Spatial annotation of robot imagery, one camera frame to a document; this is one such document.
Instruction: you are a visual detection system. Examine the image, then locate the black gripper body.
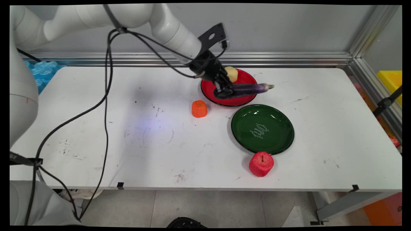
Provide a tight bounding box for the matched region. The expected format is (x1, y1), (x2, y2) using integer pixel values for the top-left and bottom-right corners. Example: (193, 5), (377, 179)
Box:
(187, 51), (228, 83)

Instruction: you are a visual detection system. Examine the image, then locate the purple toy eggplant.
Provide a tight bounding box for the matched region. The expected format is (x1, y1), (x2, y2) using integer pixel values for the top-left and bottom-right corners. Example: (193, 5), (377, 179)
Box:
(225, 83), (275, 97)

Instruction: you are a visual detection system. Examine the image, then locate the beige toy potato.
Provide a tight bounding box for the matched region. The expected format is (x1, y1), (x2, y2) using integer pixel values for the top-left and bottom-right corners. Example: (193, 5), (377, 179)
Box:
(224, 66), (239, 83)

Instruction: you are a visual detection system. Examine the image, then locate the red round plate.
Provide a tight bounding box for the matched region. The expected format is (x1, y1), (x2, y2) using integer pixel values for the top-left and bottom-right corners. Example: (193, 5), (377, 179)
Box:
(200, 68), (258, 107)

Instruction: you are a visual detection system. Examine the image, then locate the orange toy fruit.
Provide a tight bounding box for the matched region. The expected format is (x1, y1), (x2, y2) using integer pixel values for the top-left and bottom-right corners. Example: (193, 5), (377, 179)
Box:
(192, 100), (208, 118)

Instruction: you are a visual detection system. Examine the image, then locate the green round plate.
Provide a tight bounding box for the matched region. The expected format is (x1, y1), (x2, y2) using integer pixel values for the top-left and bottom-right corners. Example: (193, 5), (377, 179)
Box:
(231, 104), (295, 155)

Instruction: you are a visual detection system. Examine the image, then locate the red toy apple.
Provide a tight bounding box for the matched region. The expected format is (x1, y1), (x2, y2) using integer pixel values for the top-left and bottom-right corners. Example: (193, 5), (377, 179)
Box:
(249, 151), (275, 177)

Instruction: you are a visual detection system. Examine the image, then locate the black round object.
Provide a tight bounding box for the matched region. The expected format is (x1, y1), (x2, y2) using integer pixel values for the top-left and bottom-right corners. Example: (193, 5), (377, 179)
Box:
(166, 217), (208, 228)

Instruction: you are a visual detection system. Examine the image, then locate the black clamp stand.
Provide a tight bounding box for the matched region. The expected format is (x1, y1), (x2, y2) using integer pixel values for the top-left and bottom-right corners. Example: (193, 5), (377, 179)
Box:
(372, 85), (402, 118)

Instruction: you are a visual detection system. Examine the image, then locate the yellow plastic box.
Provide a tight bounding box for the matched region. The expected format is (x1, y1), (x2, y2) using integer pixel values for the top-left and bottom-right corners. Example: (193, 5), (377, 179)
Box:
(376, 70), (402, 107)

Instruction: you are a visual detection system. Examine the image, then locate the white shoe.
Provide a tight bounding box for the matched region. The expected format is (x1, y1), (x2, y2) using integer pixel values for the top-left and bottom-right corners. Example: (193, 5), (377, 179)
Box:
(59, 189), (105, 201)

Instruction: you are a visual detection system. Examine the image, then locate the grey table leg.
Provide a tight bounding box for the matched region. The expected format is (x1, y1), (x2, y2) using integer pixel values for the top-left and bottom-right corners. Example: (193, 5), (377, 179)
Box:
(309, 191), (391, 225)

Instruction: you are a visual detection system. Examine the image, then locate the orange box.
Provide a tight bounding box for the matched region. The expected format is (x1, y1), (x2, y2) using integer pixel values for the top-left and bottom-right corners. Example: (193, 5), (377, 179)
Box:
(363, 192), (402, 226)

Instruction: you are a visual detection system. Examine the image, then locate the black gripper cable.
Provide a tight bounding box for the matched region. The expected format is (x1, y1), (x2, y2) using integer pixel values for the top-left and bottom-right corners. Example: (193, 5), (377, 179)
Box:
(124, 28), (206, 79)

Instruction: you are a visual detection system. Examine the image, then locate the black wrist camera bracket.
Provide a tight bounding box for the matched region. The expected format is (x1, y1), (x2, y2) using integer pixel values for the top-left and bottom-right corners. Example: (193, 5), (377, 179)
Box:
(197, 22), (230, 51)

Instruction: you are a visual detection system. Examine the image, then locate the horizontal aluminium frame rail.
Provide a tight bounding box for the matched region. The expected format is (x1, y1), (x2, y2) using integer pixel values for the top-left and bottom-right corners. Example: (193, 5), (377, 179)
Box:
(19, 52), (354, 67)

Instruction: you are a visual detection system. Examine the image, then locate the long black cable with plug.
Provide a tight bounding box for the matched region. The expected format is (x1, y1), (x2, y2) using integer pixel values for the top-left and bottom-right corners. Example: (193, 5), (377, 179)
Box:
(78, 30), (113, 221)

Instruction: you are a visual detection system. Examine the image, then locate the aluminium side frame rail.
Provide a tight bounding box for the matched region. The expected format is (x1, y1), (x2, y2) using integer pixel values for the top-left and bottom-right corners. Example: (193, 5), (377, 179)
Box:
(344, 58), (402, 143)

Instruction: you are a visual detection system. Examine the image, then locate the aluminium corner frame post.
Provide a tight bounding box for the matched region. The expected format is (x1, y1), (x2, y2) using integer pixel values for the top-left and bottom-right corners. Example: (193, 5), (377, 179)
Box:
(348, 5), (402, 59)

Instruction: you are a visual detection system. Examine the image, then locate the long black arm cable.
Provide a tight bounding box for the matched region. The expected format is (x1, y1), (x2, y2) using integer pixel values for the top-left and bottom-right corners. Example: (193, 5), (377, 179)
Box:
(24, 30), (113, 226)

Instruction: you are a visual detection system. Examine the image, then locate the black cable holder strap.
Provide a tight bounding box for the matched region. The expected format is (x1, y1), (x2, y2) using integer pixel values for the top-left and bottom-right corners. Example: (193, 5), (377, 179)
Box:
(10, 151), (44, 167)

